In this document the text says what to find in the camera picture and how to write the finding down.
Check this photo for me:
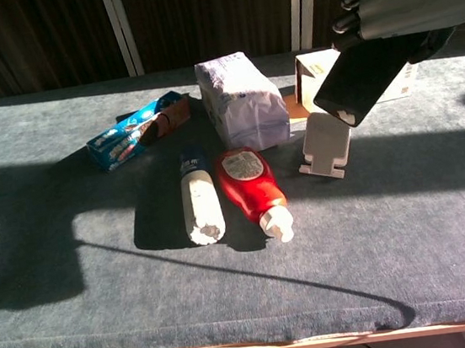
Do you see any black smartphone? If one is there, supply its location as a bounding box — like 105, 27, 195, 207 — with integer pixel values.
306, 31, 433, 133

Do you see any small white stand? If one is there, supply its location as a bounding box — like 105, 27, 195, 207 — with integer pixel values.
291, 107, 356, 185

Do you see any white cardboard box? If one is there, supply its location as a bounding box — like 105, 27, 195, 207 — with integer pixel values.
276, 37, 424, 124

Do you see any white tissue pack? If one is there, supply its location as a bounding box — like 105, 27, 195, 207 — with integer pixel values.
193, 46, 294, 158

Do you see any red ketchup bottle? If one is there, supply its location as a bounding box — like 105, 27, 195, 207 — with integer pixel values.
212, 142, 297, 250

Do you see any white bottle with blue cap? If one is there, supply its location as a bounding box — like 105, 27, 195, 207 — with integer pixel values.
175, 142, 228, 249

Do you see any blue cookie box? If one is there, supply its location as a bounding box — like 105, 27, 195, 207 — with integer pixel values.
80, 88, 198, 175

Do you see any grey table cloth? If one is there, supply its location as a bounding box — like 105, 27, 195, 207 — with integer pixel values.
0, 29, 465, 348

